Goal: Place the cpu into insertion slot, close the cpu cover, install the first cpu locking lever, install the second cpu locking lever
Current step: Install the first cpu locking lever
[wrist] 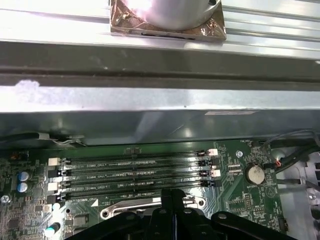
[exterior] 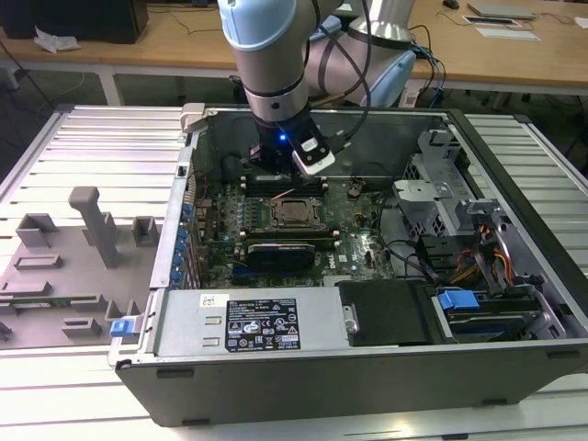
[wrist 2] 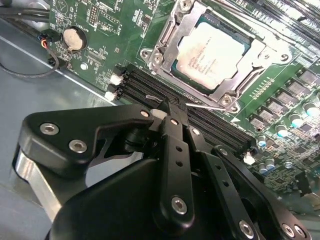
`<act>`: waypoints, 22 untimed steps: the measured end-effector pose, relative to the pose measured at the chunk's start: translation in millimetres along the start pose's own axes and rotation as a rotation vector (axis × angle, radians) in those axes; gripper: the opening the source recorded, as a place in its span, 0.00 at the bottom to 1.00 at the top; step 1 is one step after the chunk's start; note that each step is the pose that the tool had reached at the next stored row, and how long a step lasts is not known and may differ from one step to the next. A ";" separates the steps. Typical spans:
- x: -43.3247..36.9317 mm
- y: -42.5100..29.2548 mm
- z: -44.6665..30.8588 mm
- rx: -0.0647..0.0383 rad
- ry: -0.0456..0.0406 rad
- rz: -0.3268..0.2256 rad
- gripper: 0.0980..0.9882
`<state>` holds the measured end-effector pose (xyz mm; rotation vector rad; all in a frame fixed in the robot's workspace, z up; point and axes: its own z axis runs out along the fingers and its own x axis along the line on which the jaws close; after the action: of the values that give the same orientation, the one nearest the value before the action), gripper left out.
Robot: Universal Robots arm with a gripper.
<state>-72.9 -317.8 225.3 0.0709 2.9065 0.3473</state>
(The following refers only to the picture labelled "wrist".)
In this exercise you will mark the black and grey PC case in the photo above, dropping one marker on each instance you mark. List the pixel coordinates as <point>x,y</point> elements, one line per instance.
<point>160,120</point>

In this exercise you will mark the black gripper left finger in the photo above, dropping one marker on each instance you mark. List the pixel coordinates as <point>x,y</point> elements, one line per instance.
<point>165,220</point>

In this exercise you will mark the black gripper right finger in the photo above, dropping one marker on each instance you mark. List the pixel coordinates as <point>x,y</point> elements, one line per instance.
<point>183,222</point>

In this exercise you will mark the green motherboard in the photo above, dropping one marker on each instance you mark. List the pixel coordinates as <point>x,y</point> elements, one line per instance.
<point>235,192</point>

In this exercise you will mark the white-top cylindrical capacitor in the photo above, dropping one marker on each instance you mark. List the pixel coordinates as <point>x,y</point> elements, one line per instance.
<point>52,228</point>
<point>56,207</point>

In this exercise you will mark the blue-top cylindrical capacitor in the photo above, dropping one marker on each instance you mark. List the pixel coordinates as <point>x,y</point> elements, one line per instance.
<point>22,176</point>
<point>22,187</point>

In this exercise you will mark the brown square mounting plate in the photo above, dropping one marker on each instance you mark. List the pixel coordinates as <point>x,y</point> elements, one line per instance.
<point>120,25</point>

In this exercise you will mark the silver coin cell battery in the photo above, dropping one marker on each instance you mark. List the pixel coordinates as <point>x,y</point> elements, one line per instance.
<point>255,174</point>

